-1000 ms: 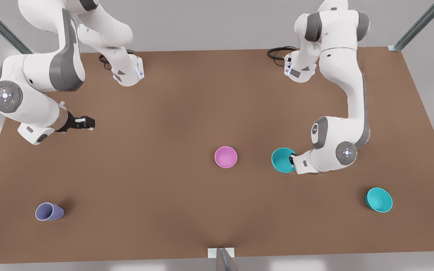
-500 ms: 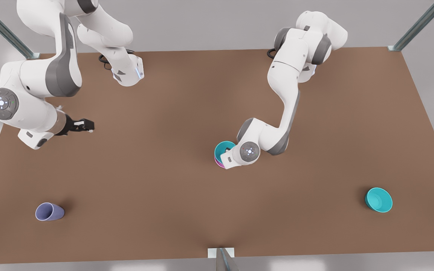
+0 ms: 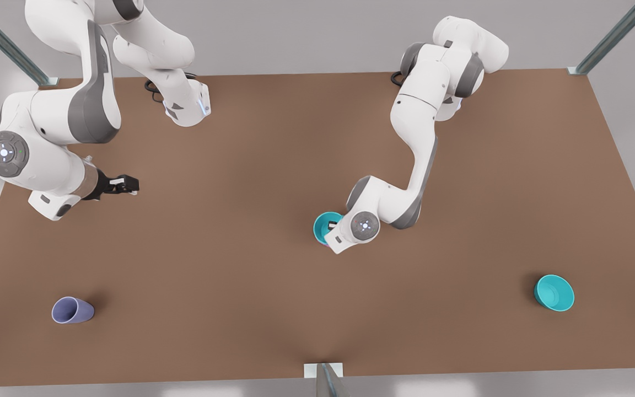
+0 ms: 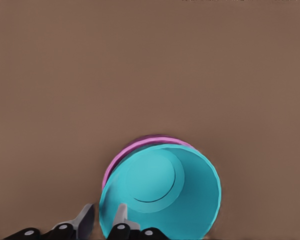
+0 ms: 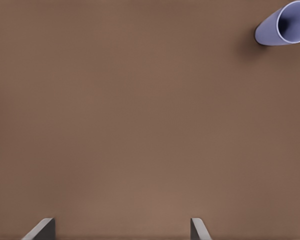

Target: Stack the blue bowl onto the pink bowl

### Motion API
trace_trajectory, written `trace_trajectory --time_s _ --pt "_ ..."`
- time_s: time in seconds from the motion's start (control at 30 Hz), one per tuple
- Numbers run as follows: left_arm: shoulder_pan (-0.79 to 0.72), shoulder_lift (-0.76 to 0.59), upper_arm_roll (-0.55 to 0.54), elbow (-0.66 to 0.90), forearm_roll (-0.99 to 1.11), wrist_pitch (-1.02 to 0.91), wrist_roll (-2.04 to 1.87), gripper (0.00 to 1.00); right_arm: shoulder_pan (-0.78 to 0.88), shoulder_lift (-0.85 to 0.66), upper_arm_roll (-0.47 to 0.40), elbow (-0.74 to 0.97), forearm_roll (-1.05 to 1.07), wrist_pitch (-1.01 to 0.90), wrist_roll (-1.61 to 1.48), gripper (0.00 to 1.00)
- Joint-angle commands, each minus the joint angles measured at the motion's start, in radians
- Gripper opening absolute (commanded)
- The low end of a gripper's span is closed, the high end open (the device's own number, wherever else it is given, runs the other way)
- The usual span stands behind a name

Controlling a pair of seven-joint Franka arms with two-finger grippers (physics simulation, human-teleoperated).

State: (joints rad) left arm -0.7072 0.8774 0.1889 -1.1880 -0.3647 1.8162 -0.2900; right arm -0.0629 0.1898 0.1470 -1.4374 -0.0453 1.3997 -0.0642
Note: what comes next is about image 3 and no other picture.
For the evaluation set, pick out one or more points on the teal bowl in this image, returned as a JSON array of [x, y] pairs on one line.
[[554, 293], [321, 226]]

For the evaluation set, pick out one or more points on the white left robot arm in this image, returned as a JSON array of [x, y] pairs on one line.
[[419, 143]]

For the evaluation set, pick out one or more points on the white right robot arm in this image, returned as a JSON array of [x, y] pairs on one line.
[[94, 94]]

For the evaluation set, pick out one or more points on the lavender cup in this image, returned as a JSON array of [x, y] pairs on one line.
[[72, 310]]

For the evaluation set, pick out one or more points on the silver frame post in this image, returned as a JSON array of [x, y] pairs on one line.
[[612, 36], [324, 380], [6, 44]]

